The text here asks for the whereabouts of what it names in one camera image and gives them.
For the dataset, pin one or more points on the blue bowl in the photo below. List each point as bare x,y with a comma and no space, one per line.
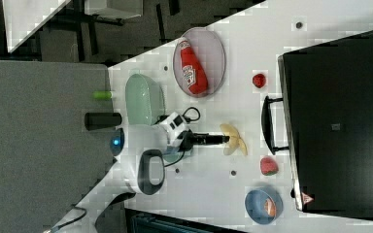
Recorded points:
254,204

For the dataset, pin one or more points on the green perforated colander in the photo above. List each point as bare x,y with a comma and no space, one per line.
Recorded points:
144,100

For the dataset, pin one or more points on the black toaster oven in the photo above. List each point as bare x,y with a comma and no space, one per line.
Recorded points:
327,95

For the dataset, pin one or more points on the dark red plush strawberry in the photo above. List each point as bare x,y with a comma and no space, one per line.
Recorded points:
259,80

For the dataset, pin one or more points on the black cylinder table clamp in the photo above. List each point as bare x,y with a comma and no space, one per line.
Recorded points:
94,121

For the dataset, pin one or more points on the green mug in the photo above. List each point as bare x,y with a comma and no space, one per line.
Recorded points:
169,158

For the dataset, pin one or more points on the red plush ketchup bottle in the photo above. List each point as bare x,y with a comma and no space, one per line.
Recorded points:
192,70

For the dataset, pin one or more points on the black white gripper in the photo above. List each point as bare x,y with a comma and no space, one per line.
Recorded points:
179,134

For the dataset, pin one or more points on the orange ball in bowl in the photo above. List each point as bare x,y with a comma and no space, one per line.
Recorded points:
270,207

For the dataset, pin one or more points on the yellow plush banana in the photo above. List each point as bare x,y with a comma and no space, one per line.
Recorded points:
235,141

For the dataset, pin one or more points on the grey round plate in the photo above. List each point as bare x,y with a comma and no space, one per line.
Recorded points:
209,51

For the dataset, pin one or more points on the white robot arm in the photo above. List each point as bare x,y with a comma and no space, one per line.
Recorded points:
139,167

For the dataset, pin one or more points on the light red plush strawberry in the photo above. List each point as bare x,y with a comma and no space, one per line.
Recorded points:
268,166

